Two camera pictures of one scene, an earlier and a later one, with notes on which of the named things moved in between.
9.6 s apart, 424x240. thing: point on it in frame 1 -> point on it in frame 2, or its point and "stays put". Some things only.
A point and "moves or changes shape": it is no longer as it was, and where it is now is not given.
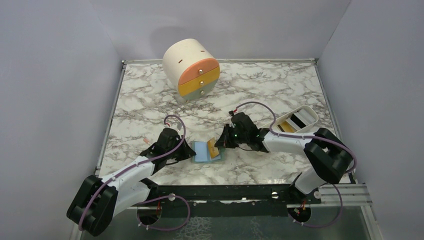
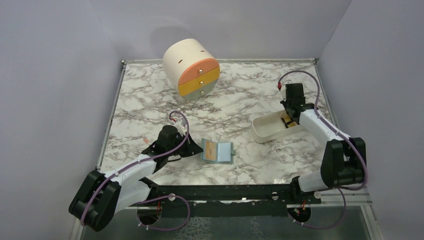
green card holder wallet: (202, 155) moves or changes shape
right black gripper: (222, 142) -> (285, 103)
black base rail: (233, 201) stays put
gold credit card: (213, 150) moves or changes shape
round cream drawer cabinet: (191, 68) stays put
